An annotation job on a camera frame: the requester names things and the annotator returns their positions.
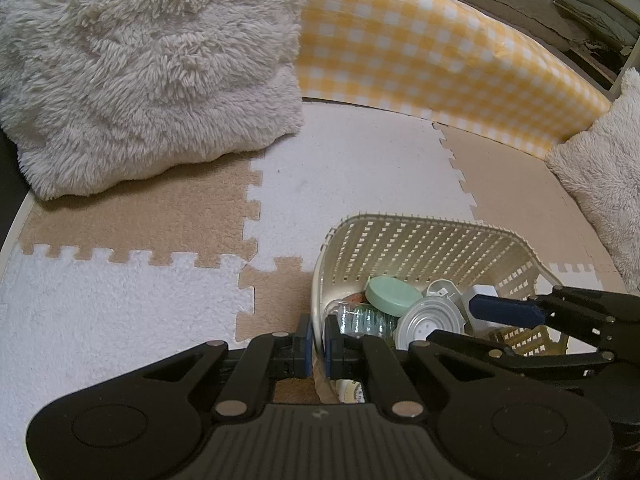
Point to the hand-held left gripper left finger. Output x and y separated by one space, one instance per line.
307 350

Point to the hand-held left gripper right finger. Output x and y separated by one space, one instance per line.
331 350

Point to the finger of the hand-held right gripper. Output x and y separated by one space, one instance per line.
465 342
505 311

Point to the white charger cube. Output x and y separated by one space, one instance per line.
482 330

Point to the clear plastic box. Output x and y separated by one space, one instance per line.
365 321

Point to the grey plastic tray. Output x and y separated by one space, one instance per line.
442 290

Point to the mint green round lid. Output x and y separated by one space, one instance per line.
392 296

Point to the cream plastic basket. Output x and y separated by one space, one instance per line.
425 250

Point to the beige foam mat tile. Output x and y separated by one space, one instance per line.
150 210
280 305
510 185

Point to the white foam mat tile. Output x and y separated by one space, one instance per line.
570 275
100 310
360 160

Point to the fluffy white pillow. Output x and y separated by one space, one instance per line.
150 70
600 185

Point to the white cabinet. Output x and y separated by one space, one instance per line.
629 85

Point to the yellow checkered bolster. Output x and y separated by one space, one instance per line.
440 50

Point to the wooden blanket shelf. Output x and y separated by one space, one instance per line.
605 60

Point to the folded grey blankets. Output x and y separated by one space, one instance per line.
600 15

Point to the black side panel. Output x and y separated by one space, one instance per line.
7 185

